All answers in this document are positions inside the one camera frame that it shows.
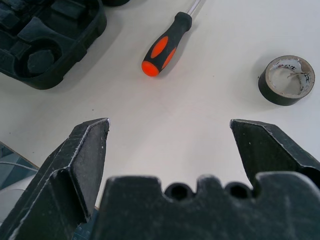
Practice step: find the black tape roll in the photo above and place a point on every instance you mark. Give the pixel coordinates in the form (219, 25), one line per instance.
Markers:
(272, 95)

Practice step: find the black tool case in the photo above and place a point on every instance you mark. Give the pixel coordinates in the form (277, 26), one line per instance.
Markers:
(75, 50)

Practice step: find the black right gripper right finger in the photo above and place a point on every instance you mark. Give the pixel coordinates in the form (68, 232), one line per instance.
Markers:
(275, 150)

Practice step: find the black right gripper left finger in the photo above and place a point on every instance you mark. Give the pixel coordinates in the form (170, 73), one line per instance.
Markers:
(75, 162)

